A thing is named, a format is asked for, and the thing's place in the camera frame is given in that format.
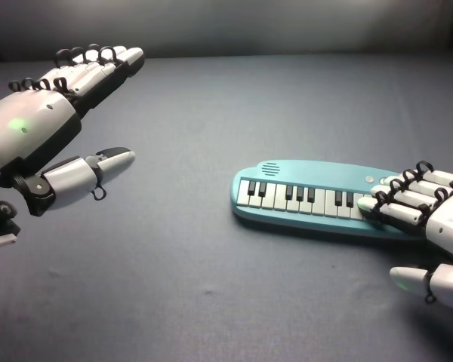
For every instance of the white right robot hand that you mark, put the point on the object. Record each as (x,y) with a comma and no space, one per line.
(447,222)

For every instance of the grey table cloth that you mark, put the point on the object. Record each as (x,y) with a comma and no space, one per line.
(211,294)

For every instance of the teal toy piano keyboard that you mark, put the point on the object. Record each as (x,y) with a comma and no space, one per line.
(309,175)

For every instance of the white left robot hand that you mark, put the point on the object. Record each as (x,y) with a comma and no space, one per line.
(26,120)

